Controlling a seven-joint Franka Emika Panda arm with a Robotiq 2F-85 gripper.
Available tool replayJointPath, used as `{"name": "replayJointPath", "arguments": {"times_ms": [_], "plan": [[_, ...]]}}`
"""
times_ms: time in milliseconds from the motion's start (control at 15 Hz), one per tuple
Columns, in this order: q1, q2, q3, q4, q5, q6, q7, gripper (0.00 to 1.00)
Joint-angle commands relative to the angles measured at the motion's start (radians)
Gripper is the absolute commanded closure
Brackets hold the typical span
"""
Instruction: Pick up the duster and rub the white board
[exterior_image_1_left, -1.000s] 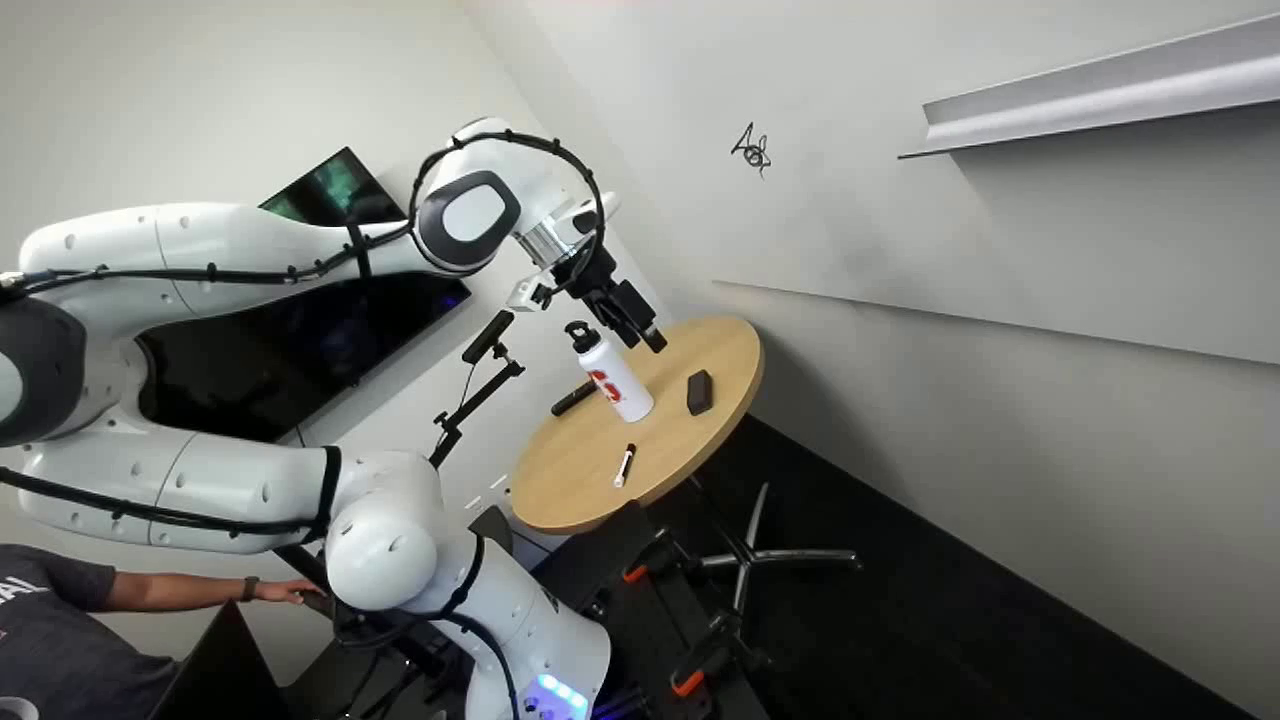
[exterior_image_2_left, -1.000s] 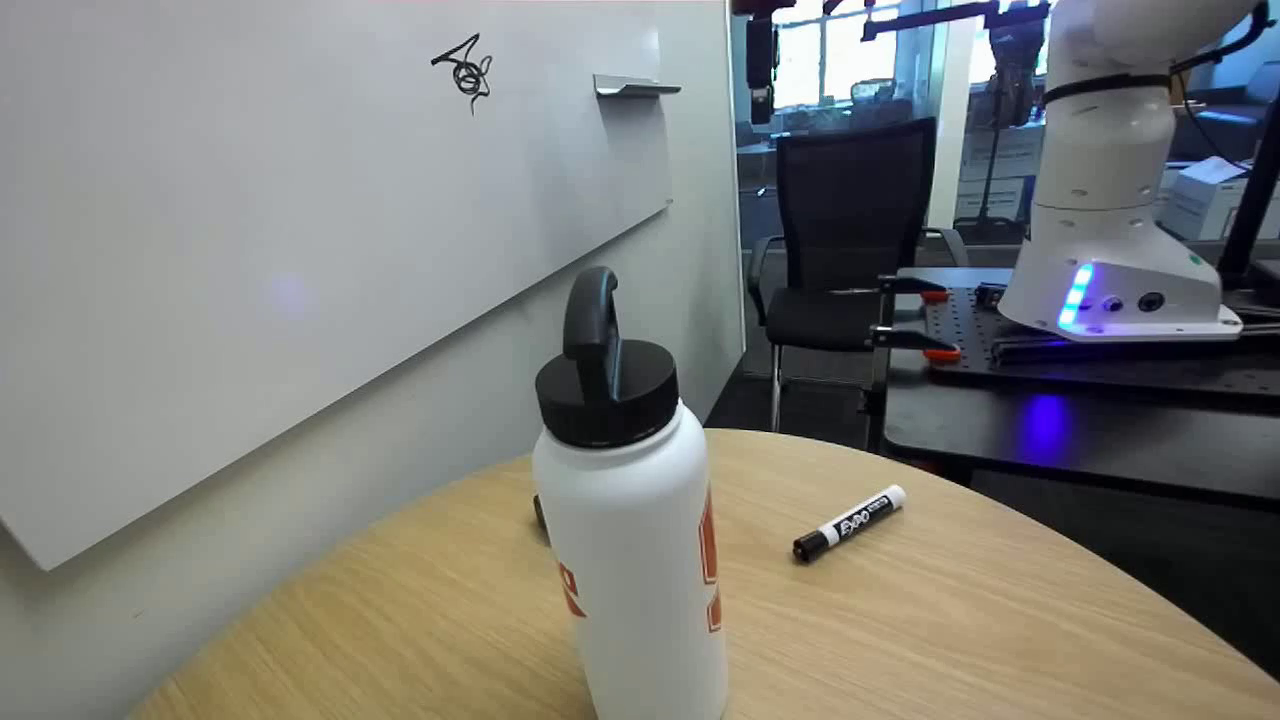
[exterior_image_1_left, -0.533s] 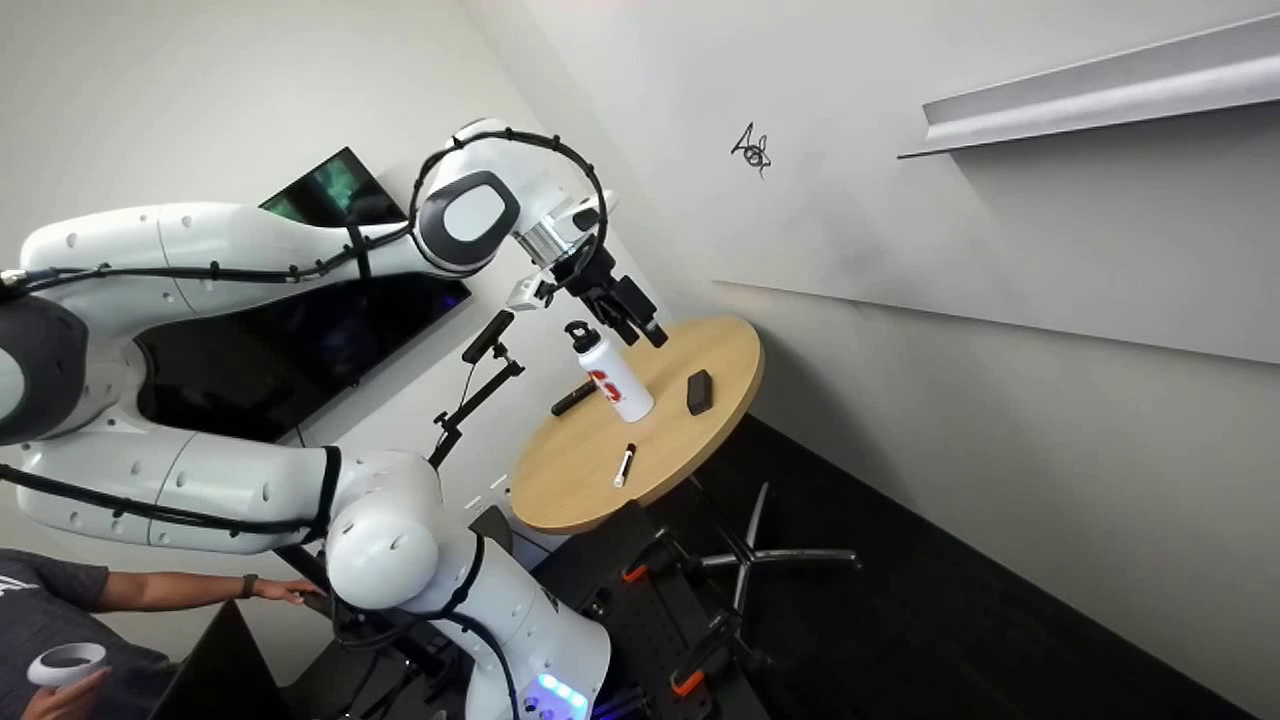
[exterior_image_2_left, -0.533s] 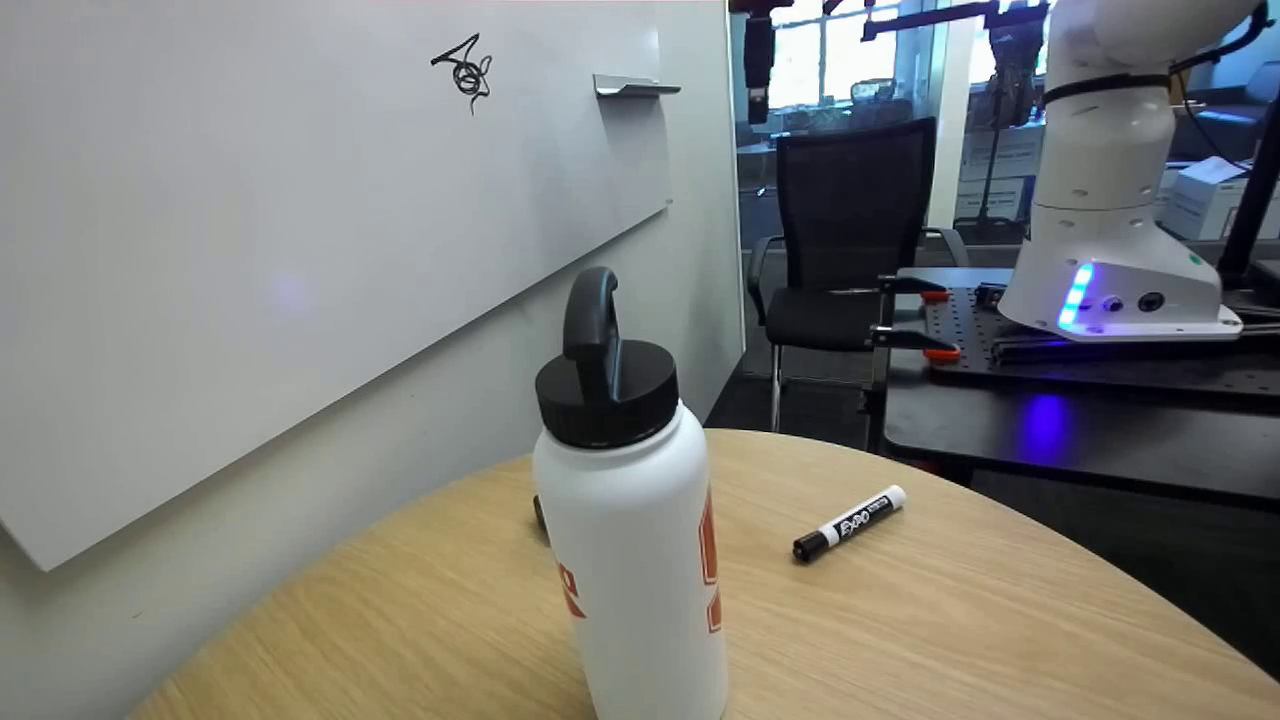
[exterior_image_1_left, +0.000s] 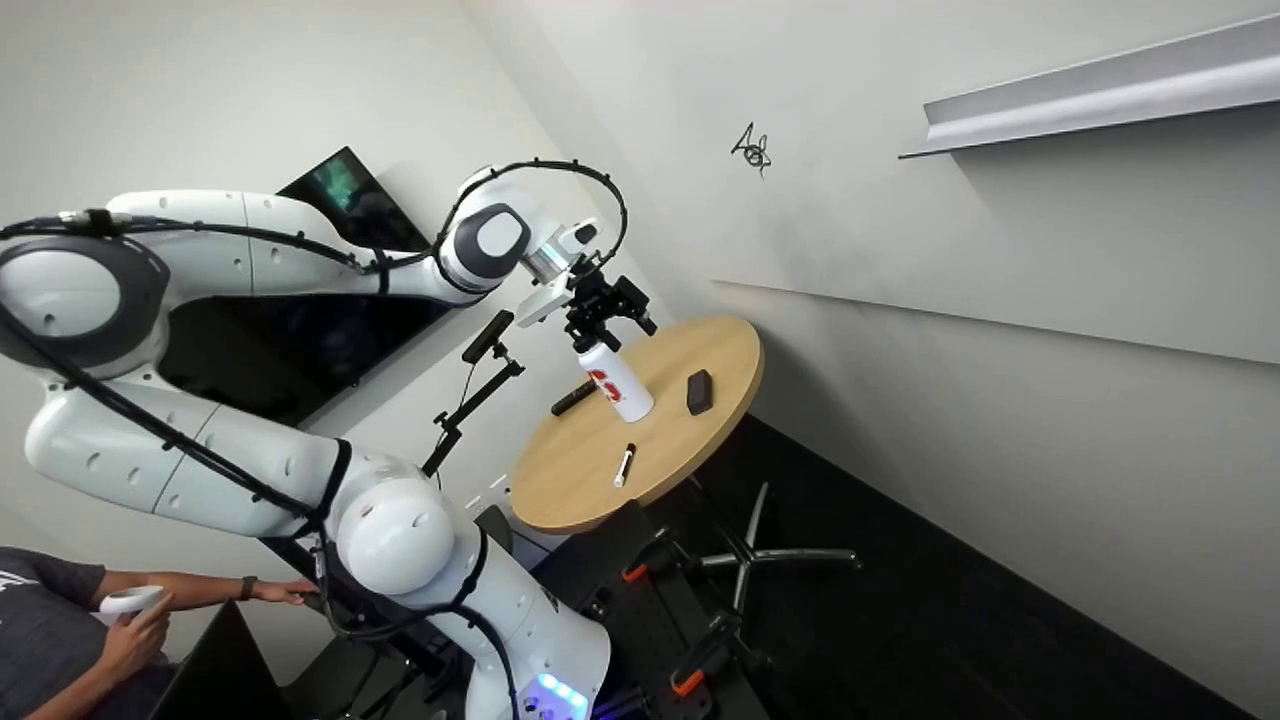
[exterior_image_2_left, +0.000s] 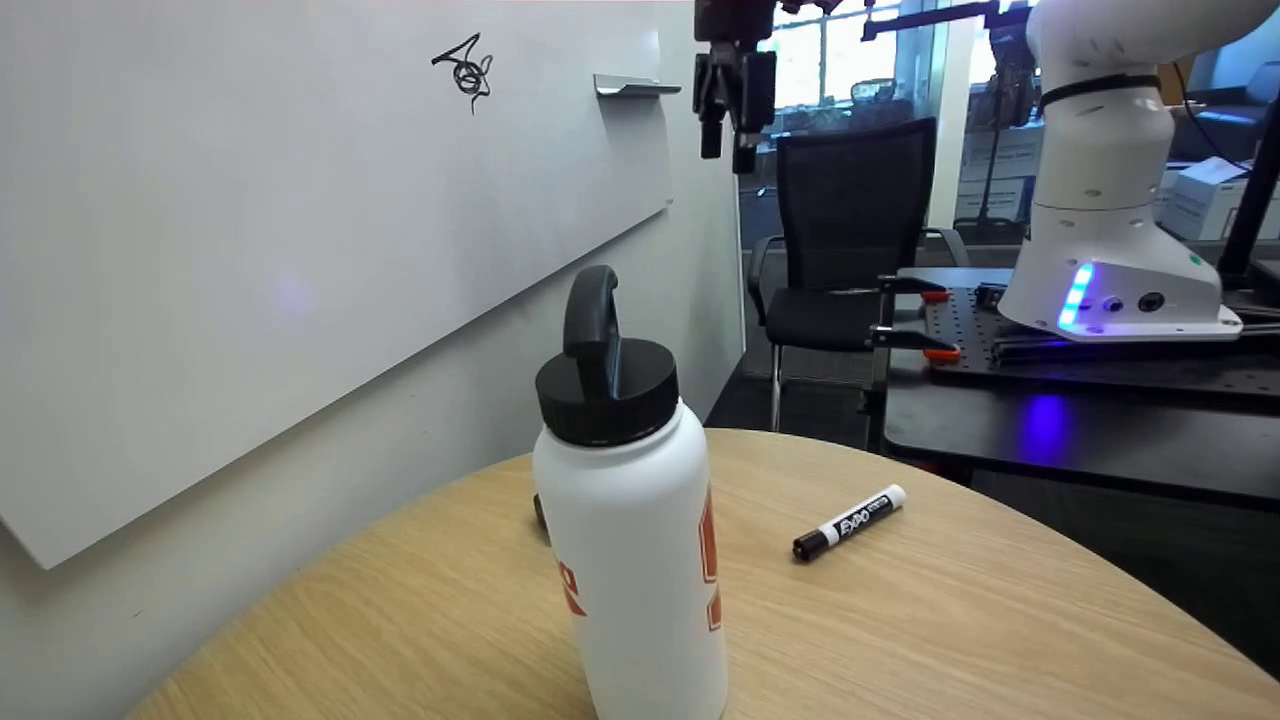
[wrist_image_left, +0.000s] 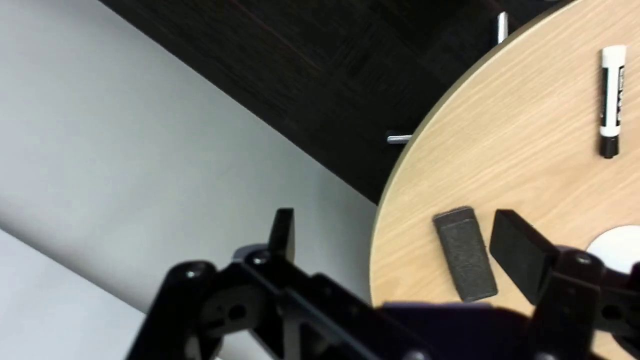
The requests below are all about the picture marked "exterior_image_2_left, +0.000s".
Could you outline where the silver whiteboard tray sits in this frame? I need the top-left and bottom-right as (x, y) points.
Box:
(589, 67), (685, 105)

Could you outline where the black office chair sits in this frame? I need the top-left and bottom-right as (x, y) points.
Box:
(744, 116), (971, 438)

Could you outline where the black and white marker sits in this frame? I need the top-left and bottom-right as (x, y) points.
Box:
(789, 481), (913, 566)

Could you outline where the white bottle with black cap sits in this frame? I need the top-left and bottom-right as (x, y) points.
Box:
(526, 262), (731, 720)

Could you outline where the white cardboard box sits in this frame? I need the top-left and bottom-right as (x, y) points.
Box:
(1154, 154), (1253, 250)

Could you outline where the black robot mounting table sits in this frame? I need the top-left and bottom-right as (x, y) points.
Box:
(872, 262), (1280, 509)

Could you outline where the black slanted pole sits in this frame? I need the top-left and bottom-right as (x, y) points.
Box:
(1217, 93), (1280, 291)

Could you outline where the black clamp with orange handle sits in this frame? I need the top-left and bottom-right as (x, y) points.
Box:
(872, 270), (954, 308)
(866, 324), (964, 369)

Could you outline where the black camera tripod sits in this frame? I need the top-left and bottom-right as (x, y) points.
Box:
(976, 0), (1048, 232)

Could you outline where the white wall whiteboard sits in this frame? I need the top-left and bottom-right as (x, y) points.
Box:
(0, 0), (680, 574)

